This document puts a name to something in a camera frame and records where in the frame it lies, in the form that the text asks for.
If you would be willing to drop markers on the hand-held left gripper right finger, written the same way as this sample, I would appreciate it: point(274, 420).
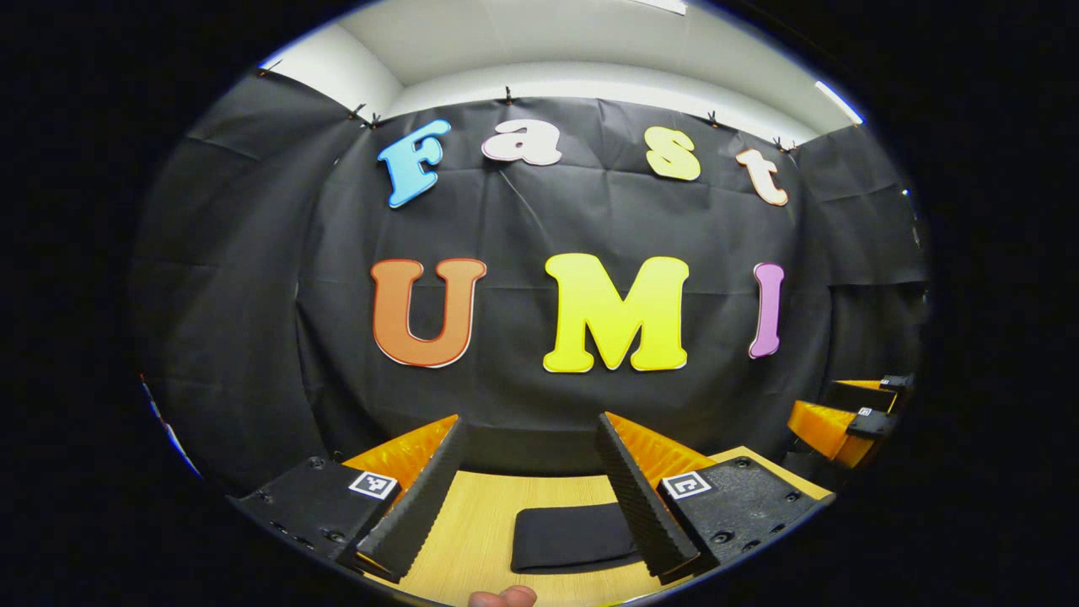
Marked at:
point(641, 506)

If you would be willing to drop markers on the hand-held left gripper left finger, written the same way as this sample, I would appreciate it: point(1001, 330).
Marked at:
point(421, 506)

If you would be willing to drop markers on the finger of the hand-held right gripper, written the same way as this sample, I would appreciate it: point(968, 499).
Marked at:
point(856, 396)
point(822, 426)

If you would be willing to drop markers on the black jeans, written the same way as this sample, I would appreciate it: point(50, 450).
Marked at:
point(573, 535)

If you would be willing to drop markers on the black backdrop cloth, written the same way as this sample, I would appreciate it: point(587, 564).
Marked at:
point(253, 337)

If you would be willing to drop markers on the row of black cloth clips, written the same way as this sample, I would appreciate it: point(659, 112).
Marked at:
point(508, 95)

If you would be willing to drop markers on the ceiling light panel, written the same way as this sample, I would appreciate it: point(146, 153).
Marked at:
point(666, 5)

